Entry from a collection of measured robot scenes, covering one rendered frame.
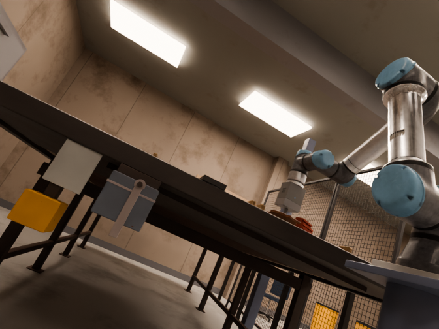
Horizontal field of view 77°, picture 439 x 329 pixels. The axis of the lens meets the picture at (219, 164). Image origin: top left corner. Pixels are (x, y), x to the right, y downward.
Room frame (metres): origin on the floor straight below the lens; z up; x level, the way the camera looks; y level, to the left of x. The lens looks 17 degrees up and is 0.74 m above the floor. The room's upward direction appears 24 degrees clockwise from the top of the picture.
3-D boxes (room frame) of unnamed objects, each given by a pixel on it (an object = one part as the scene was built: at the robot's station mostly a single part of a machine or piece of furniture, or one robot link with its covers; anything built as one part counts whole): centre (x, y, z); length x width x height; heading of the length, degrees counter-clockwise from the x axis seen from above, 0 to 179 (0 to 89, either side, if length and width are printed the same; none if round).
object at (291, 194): (1.12, -0.33, 1.08); 0.10 x 0.09 x 0.16; 17
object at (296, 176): (1.11, -0.33, 1.16); 0.08 x 0.08 x 0.05
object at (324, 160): (1.02, -0.38, 1.23); 0.11 x 0.11 x 0.08; 16
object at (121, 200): (0.79, 0.19, 0.77); 0.14 x 0.11 x 0.18; 100
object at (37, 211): (0.75, 0.37, 0.74); 0.09 x 0.08 x 0.24; 100
